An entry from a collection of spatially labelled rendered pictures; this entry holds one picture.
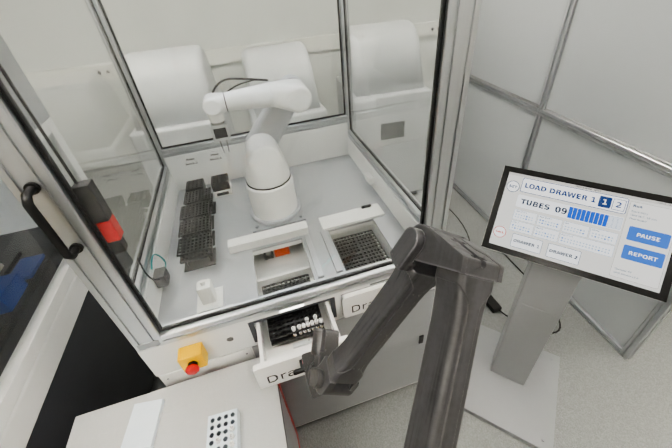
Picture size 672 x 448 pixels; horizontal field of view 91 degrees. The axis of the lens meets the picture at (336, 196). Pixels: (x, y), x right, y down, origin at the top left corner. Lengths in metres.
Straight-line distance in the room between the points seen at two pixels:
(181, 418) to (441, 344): 0.96
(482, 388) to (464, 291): 1.62
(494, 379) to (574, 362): 0.48
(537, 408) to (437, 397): 1.62
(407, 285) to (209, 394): 0.88
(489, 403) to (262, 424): 1.21
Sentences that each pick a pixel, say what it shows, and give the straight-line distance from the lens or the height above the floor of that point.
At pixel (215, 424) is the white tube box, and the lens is 1.20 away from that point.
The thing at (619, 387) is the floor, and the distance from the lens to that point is 2.39.
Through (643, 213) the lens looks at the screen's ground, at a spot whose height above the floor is 1.15.
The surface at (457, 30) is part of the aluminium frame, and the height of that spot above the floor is 1.71.
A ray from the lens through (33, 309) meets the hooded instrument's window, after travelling 1.53.
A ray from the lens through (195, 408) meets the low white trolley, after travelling 1.29.
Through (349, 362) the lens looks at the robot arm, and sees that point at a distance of 0.70.
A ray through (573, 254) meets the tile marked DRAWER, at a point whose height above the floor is 1.01.
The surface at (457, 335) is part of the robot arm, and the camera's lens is 0.48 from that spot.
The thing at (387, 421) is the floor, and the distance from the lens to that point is 1.97.
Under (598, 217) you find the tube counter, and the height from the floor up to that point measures 1.11.
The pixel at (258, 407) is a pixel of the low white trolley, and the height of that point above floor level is 0.76.
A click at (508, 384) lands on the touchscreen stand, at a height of 0.04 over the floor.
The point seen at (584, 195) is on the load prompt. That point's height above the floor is 1.16.
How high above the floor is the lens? 1.85
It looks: 35 degrees down
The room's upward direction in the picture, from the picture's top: 5 degrees counter-clockwise
